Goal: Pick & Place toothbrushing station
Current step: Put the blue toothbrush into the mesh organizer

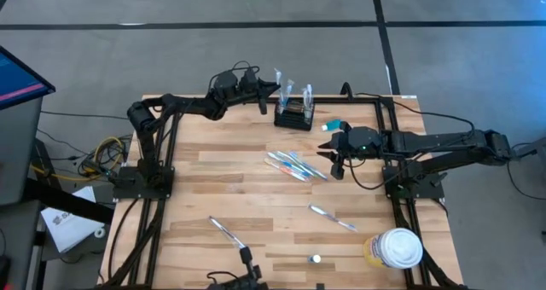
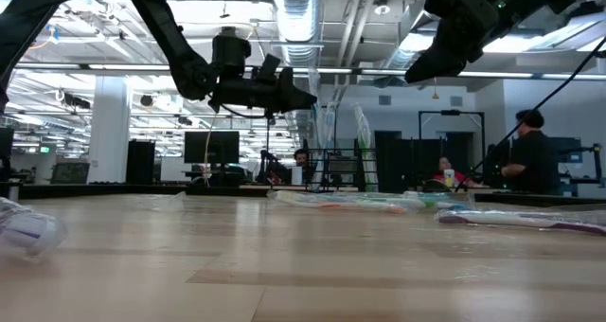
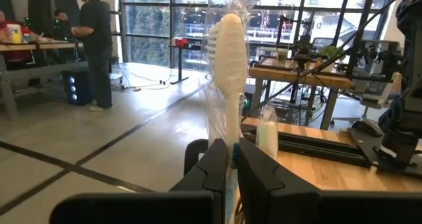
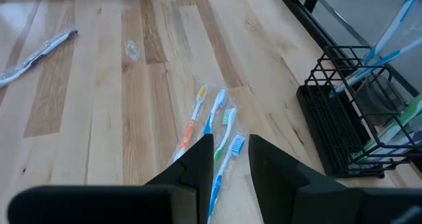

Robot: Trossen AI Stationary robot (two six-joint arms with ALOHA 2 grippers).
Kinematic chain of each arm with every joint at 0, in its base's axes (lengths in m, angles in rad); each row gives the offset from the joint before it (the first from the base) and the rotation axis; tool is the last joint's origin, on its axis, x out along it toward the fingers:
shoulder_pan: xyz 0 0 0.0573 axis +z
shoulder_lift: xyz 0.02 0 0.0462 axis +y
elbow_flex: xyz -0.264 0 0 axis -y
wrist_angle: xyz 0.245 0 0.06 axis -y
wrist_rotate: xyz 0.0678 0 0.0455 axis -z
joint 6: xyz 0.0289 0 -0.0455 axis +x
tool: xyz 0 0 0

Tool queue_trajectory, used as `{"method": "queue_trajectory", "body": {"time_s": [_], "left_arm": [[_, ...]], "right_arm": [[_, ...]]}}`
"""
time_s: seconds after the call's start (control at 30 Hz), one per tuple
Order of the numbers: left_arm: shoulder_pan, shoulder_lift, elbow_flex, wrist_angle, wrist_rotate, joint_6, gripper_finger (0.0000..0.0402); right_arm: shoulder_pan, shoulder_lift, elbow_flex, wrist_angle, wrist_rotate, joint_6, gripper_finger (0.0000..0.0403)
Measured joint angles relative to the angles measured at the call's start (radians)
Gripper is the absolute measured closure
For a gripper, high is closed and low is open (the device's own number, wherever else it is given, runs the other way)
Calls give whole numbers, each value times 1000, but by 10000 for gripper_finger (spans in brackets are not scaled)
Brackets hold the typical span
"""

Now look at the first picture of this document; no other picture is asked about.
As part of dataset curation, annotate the black looped floor cable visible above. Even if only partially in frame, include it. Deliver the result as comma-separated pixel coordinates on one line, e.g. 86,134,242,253
505,142,546,201

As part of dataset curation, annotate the black wire toothbrush holder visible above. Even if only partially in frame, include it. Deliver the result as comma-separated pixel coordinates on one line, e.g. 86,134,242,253
273,96,316,132

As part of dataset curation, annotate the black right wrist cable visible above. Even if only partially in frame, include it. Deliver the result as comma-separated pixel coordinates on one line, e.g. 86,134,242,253
342,155,423,192

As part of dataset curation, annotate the yellow floor cable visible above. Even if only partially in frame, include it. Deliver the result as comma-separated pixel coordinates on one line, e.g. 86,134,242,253
29,136,125,183

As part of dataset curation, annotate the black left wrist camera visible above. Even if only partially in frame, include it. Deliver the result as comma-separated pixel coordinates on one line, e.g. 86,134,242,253
239,67,260,90

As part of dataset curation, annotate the grey stand leg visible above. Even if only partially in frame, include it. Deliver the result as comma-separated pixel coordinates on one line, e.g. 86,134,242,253
509,136,546,161

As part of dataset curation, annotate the blue screen monitor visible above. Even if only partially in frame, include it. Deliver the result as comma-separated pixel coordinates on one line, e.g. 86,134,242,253
0,45,56,112

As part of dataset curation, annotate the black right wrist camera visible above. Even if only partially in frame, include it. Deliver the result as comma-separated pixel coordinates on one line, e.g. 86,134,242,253
349,126,384,158

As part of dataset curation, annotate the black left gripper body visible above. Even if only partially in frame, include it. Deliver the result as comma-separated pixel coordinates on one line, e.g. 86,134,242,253
233,79,269,115

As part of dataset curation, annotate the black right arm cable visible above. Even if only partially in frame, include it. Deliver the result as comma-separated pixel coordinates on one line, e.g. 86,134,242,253
353,92,477,133

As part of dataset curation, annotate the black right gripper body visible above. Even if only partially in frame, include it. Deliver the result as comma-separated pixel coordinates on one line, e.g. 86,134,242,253
330,127,355,181

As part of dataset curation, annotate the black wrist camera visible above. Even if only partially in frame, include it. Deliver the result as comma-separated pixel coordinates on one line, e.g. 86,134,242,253
349,126,384,158
239,67,260,90

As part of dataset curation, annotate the blue toothpaste tube white cap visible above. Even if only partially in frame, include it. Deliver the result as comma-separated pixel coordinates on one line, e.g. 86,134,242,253
321,119,350,133

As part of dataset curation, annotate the grey equipment cabinet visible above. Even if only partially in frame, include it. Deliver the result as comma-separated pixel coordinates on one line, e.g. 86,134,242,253
0,96,44,208

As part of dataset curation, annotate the white paper booklet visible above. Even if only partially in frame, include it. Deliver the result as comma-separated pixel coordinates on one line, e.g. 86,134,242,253
40,185,107,253

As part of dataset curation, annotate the white lidded wipes canister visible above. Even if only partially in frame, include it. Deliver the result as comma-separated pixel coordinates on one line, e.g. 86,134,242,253
362,227,425,270

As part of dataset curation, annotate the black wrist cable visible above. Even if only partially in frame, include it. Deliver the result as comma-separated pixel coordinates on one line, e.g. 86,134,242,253
207,60,261,96
342,155,423,192

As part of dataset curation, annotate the black base cable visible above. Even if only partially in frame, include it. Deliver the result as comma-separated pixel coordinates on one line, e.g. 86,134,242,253
106,198,142,282

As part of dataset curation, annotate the black cart beam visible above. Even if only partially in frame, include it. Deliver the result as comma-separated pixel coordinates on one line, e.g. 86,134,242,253
23,177,115,225

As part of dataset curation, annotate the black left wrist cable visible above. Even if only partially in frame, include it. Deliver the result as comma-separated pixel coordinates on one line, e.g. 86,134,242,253
207,60,261,96

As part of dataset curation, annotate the orange toothbrush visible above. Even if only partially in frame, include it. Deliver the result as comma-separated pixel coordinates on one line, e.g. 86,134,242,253
263,157,311,183

